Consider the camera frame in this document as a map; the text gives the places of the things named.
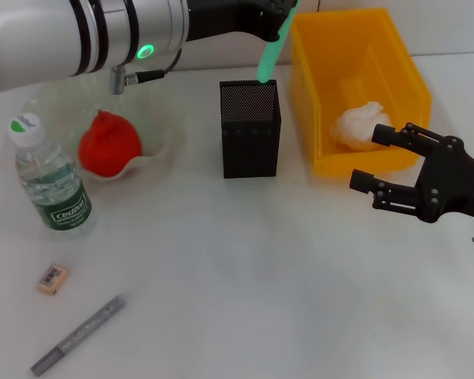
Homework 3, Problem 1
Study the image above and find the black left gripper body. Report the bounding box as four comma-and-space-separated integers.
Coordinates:
186, 0, 288, 43

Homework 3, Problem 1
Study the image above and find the red-orange toy orange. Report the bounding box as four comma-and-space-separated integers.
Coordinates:
77, 109, 143, 178

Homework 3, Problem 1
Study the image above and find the mint green pen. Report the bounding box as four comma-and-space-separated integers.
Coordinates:
256, 0, 302, 84

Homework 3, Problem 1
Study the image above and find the black mesh pen holder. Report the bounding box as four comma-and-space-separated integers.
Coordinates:
219, 79, 282, 179

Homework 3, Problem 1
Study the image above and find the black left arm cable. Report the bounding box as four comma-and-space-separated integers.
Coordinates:
109, 46, 182, 96

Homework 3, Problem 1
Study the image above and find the green glass fruit plate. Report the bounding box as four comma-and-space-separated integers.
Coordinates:
22, 73, 189, 183

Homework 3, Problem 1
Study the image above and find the clear green-label water bottle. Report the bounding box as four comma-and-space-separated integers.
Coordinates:
7, 112, 98, 241

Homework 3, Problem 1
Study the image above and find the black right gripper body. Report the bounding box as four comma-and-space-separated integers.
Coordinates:
413, 136, 474, 224

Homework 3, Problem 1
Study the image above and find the white paper ball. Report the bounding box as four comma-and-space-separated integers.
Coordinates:
329, 100, 394, 152

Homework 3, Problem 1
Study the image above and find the beige eraser with barcode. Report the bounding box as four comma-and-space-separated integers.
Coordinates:
35, 263, 70, 296

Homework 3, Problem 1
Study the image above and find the grey marker pen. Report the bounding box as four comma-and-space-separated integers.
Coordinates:
30, 295, 126, 377

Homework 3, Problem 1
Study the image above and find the yellow plastic bin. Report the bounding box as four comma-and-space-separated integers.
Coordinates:
288, 6, 435, 177

